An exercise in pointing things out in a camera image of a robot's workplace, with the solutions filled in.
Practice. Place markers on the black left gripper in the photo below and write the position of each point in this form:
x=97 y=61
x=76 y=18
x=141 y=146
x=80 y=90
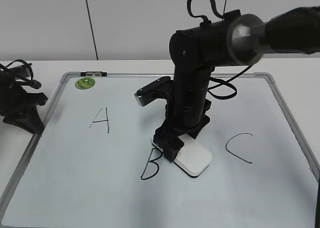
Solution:
x=19 y=107

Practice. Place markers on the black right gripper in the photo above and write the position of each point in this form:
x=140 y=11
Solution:
x=167 y=135

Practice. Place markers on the white rectangular board eraser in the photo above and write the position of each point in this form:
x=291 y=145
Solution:
x=191 y=161

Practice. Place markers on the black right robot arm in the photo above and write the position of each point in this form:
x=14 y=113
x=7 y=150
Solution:
x=237 y=40

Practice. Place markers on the green round magnet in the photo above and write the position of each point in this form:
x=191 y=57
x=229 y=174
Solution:
x=85 y=83

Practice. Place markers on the black and silver marker clip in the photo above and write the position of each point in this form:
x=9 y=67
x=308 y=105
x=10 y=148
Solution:
x=93 y=74

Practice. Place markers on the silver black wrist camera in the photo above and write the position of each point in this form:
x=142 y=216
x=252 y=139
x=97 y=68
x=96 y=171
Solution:
x=152 y=91

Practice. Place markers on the white board with grey frame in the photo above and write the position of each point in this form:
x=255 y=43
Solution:
x=95 y=166

